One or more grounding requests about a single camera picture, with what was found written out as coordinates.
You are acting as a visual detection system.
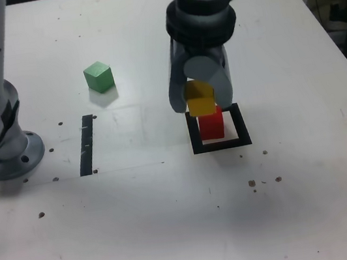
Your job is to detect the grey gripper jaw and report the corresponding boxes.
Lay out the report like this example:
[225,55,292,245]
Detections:
[159,38,196,115]
[181,44,237,115]

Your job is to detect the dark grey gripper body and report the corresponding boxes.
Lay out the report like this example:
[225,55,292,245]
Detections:
[174,34,228,71]

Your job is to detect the yellow cube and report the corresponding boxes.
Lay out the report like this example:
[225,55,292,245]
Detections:
[182,77,218,119]

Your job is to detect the red cube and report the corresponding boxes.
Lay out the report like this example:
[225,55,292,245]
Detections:
[195,104,228,142]

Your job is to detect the green cube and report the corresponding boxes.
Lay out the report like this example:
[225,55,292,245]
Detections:
[81,59,117,96]

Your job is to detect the black tape square outline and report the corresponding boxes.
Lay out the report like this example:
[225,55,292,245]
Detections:
[184,101,253,156]

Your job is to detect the black tape strip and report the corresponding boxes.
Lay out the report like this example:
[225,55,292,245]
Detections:
[70,114,102,178]

